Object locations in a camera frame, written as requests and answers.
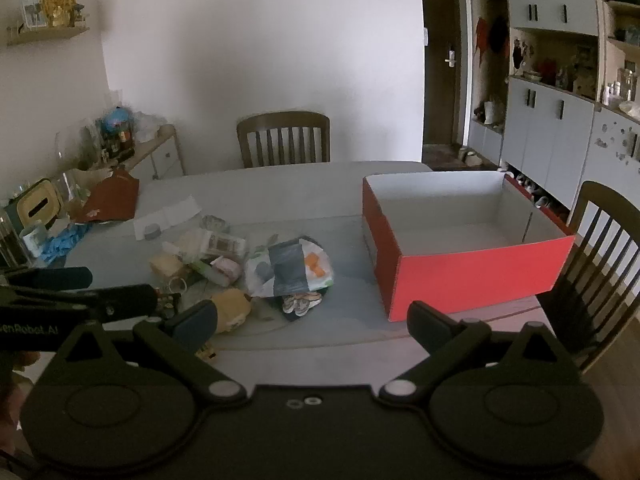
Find wooden wall shelf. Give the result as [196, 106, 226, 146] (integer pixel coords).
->
[5, 25, 91, 47]

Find white wall cabinet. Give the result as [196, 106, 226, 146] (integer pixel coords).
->
[466, 0, 640, 211]

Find beige tissue box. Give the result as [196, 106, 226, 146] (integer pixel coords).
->
[5, 179, 64, 233]

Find crumpled white bag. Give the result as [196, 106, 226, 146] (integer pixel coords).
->
[134, 111, 167, 142]

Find red cardboard box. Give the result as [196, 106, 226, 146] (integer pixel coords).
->
[362, 171, 576, 323]

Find white plastic bag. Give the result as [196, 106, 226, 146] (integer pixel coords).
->
[244, 236, 335, 302]

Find blue round toy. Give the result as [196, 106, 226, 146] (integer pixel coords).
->
[101, 106, 135, 135]

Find green and white tube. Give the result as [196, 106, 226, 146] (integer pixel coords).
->
[191, 260, 221, 282]

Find dark wooden door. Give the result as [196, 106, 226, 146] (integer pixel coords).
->
[419, 0, 470, 150]

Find white sideboard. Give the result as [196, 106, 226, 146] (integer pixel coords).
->
[117, 124, 185, 182]

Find gold tree ornament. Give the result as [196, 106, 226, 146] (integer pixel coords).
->
[44, 0, 81, 27]

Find white paper sheet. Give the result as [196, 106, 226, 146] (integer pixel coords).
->
[133, 195, 202, 241]

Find pink snack packet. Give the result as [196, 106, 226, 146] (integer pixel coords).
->
[209, 256, 243, 287]

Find blue plastic gloves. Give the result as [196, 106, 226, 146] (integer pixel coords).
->
[36, 221, 94, 262]

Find wooden chair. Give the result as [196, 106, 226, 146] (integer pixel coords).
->
[236, 111, 331, 169]
[539, 180, 640, 373]

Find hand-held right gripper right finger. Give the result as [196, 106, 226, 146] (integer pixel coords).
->
[379, 301, 577, 405]

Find yellow plush toy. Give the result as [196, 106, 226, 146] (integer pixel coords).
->
[209, 288, 253, 335]

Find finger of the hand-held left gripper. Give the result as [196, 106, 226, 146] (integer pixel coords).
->
[2, 266, 94, 292]
[0, 283, 159, 324]

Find small picture frame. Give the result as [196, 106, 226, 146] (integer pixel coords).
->
[20, 0, 49, 29]

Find cartoon face plush toy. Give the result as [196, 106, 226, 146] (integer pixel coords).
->
[281, 293, 322, 317]

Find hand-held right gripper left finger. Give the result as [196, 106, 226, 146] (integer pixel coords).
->
[52, 300, 249, 405]

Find clear packet with label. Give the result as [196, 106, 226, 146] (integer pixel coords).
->
[194, 229, 249, 257]

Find brown paper bag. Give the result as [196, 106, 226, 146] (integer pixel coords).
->
[74, 169, 140, 223]

